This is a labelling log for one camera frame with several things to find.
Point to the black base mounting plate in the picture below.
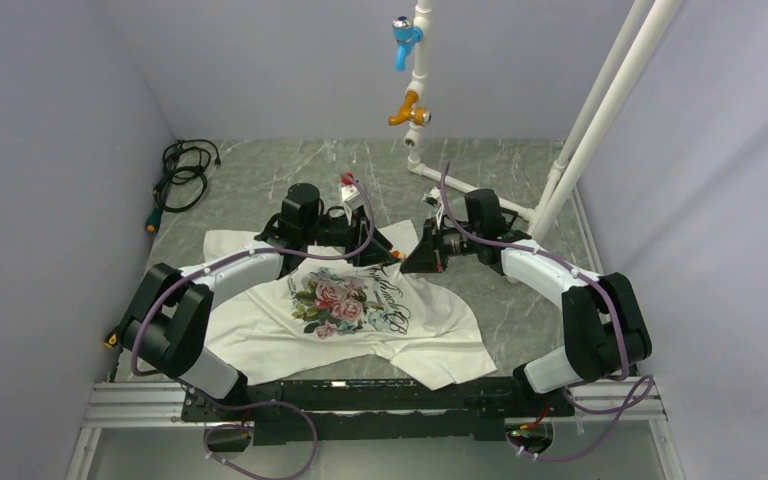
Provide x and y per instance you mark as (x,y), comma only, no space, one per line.
(382,409)

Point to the blue faucet tap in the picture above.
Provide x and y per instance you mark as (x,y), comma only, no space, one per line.
(407,35)

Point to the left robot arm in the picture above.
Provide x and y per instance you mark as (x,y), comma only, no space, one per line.
(164,328)

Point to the yellow black screwdriver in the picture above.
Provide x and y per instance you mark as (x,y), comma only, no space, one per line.
(114,337)

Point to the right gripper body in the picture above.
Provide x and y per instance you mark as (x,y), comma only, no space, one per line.
(456,242)

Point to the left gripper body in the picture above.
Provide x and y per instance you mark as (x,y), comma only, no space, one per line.
(332,232)

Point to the orange faucet tap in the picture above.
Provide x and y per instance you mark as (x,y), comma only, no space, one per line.
(411,112)

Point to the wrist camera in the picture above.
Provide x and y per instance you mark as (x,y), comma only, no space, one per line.
(432,198)
(350,197)

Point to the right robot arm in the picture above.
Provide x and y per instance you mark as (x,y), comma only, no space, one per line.
(604,332)

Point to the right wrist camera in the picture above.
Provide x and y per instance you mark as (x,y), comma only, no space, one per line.
(432,198)

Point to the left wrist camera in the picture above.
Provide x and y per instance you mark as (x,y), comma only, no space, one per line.
(350,197)

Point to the white printed t-shirt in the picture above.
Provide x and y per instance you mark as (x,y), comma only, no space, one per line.
(328,311)

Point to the aluminium rail frame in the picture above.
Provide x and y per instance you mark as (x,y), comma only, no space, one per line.
(157,405)

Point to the white pvc pipe frame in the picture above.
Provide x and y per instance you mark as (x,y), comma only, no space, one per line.
(549,70)

